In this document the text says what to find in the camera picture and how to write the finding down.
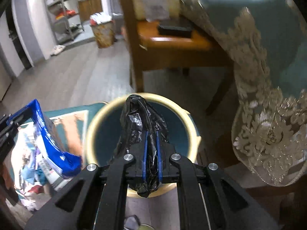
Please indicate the wooden kitchen cabinet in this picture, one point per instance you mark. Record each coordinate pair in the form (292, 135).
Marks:
(86, 8)

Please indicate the blue snack packet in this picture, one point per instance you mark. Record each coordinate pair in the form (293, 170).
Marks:
(65, 164)

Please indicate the yellow patterned trash bin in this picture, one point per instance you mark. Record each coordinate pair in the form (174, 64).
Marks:
(102, 27)

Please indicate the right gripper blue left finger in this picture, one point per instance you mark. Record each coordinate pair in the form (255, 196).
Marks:
(144, 162)

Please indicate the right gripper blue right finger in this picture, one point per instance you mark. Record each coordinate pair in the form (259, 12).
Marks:
(159, 157)

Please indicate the white slippers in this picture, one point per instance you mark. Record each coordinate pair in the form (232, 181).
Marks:
(57, 50)

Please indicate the teal lace-edged tablecloth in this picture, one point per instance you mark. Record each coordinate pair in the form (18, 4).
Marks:
(266, 40)

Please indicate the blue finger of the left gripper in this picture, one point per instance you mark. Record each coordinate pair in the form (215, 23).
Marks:
(25, 113)

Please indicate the teal orange patterned cushion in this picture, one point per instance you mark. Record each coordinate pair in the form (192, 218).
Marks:
(34, 177)

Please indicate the wooden dining chair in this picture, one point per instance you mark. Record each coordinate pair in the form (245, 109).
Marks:
(151, 51)

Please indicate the teal bin with yellow rim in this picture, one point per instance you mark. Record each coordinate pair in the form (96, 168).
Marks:
(103, 135)

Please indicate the black plastic bag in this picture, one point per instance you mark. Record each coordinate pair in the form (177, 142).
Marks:
(137, 117)

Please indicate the black box on chair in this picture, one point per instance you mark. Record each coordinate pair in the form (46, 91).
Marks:
(175, 27)

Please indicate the grey metal shelf rack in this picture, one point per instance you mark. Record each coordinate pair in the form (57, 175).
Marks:
(64, 19)

